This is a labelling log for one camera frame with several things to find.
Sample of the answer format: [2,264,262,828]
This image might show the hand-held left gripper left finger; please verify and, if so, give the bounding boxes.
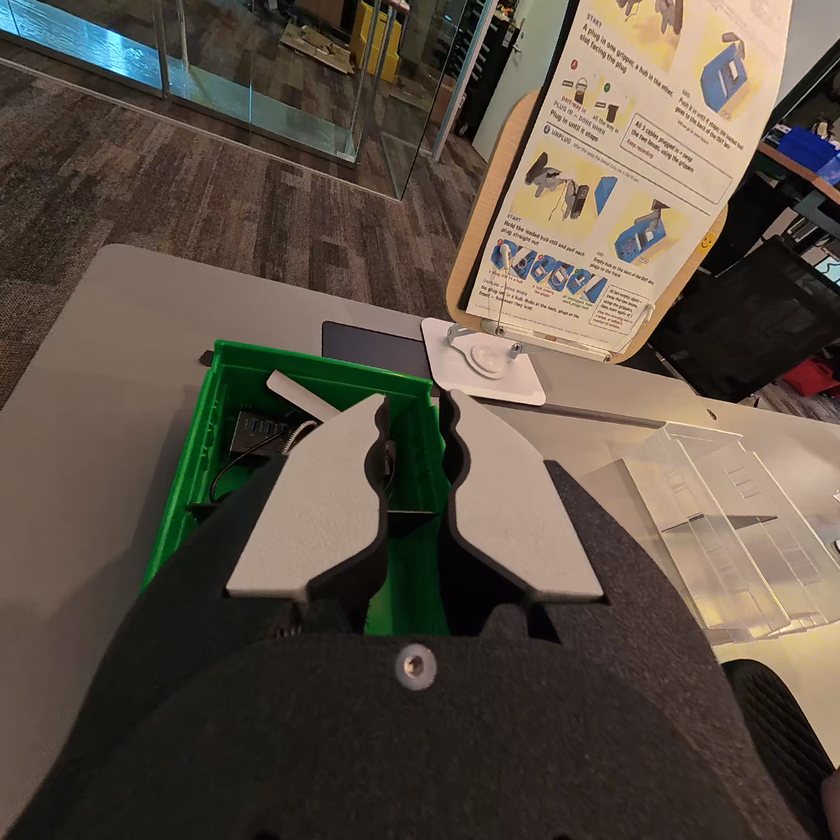
[225,392,391,634]

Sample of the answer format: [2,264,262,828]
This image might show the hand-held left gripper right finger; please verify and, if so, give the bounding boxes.
[438,388,606,608]

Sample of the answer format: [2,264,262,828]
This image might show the thin black cable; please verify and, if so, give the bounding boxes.
[210,453,277,506]

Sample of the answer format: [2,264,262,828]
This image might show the dark grey usb hub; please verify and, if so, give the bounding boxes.
[228,410,309,460]

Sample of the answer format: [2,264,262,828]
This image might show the green plastic bin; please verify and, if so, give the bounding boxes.
[141,339,454,637]

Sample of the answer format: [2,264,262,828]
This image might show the black table pad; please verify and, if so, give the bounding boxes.
[322,320,437,398]

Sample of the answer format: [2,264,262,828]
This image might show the clear acrylic stand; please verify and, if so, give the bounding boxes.
[584,420,840,647]

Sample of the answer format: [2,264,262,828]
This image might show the black mesh chair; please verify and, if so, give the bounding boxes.
[646,236,840,404]

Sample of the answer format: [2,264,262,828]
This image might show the red bag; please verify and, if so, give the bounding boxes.
[784,357,840,400]

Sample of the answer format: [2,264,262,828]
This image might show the black round mat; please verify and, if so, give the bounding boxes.
[722,659,840,834]

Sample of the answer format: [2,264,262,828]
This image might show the printed instruction sheet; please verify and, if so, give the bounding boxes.
[466,0,795,345]

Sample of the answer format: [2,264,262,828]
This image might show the black storage rack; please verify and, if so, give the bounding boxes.
[459,0,526,139]

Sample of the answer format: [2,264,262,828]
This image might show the blue storage bin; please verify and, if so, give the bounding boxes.
[777,125,840,185]

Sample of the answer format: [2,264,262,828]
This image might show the flattened cardboard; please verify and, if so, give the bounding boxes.
[281,23,355,73]

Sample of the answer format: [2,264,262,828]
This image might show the yellow plastic bins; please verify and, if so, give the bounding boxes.
[351,0,404,83]

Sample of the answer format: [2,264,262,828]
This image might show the glass partition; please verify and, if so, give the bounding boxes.
[0,0,500,201]

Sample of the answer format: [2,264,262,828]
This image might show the silver braided cable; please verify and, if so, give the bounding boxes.
[279,420,322,457]

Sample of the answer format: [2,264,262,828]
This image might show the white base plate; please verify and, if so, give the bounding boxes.
[420,317,547,406]

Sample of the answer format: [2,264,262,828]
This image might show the wooden desk with dark frame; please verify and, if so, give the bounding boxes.
[755,141,840,224]

